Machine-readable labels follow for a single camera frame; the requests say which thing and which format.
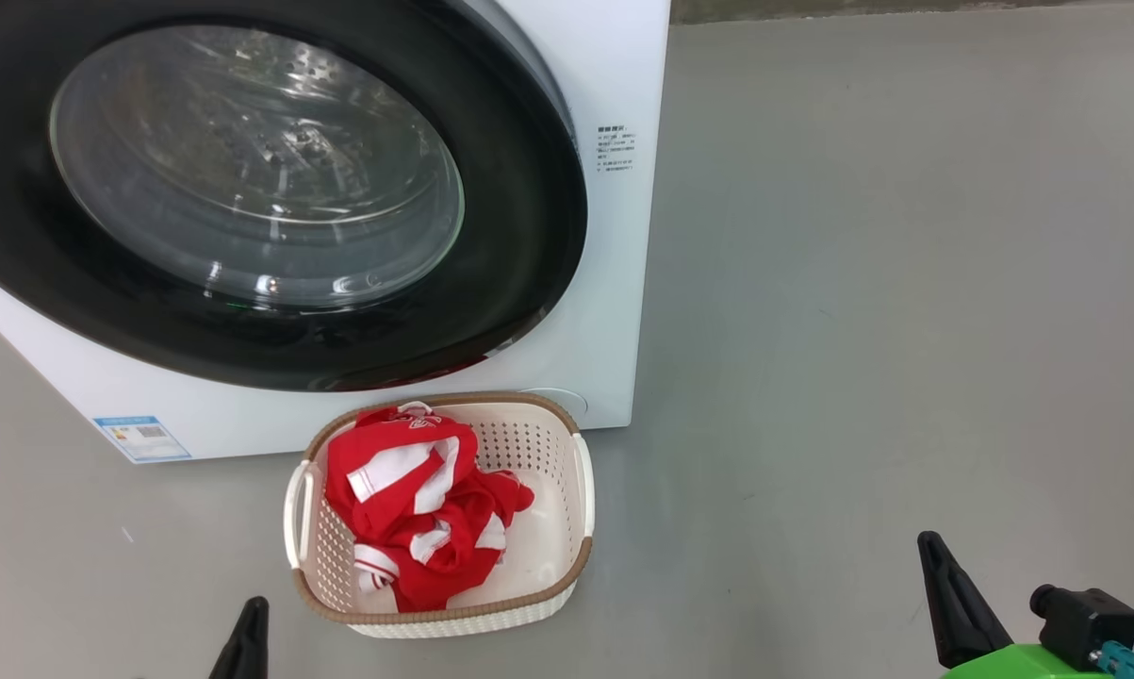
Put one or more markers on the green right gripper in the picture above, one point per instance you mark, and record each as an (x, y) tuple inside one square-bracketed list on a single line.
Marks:
[(1010, 665)]

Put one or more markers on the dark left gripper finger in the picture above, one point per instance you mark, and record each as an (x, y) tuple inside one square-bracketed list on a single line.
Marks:
[(246, 651)]

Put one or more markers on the red and white jersey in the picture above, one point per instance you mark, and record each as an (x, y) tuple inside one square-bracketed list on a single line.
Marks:
[(406, 528)]

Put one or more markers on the black round glass washer door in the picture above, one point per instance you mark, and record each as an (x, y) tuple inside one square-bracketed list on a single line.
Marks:
[(519, 217)]

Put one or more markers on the cream perforated laundry basket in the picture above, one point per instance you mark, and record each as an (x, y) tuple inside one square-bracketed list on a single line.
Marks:
[(548, 528)]

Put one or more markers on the white front-load washing machine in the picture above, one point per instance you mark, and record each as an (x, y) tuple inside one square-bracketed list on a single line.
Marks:
[(604, 311)]

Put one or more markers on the blue energy label sticker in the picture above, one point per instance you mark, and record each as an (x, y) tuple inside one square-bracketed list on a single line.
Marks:
[(142, 438)]

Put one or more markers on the round white filter cover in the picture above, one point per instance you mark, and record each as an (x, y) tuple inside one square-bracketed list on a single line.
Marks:
[(566, 398)]

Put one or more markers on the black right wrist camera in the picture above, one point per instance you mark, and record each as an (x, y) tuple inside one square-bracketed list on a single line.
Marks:
[(1090, 622)]

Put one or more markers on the grey wall skirting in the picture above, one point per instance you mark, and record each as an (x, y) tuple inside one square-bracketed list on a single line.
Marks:
[(906, 9)]

